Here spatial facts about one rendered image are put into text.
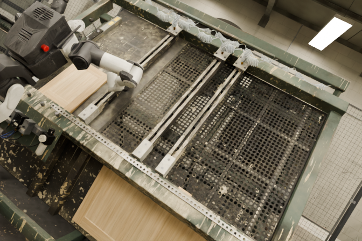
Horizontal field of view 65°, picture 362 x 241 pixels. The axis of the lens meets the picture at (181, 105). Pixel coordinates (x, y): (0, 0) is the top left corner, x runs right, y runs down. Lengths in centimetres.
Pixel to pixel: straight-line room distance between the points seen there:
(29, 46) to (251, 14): 614
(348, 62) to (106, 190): 628
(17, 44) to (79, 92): 62
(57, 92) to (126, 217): 98
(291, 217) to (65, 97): 162
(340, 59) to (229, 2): 284
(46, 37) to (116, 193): 108
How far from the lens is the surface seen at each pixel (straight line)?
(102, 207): 212
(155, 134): 186
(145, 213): 200
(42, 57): 167
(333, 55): 733
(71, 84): 221
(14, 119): 209
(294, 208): 183
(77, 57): 161
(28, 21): 171
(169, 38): 239
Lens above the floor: 136
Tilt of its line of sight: 1 degrees down
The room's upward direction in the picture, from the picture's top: 30 degrees clockwise
